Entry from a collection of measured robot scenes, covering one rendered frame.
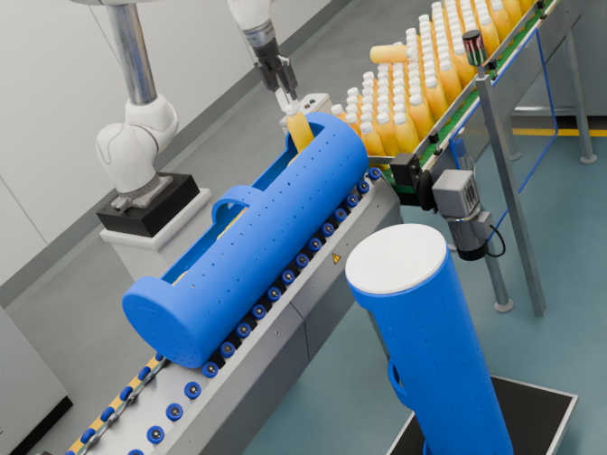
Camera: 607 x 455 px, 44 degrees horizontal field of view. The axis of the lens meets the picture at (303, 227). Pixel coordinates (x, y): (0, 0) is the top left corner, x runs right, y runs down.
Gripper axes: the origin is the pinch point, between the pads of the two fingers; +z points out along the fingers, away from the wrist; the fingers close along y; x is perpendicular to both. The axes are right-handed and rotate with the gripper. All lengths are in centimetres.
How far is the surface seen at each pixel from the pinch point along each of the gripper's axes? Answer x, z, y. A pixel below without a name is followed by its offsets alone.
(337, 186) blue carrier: -8.4, 25.7, 14.3
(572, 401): 1, 119, 69
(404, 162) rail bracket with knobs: 15.8, 33.7, 22.6
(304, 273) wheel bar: -32, 41, 11
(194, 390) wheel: -83, 37, 11
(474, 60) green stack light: 49, 16, 37
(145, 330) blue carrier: -77, 26, -8
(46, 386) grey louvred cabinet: -67, 113, -156
